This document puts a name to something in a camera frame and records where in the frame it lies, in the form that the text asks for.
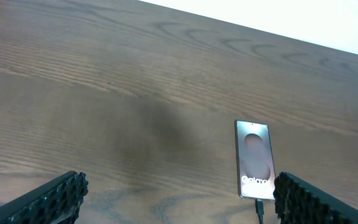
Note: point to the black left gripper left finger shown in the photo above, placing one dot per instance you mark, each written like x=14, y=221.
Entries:
x=57, y=201

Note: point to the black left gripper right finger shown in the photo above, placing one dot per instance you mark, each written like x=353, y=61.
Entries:
x=298, y=202

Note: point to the Galaxy smartphone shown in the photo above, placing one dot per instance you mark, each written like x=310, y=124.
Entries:
x=254, y=157

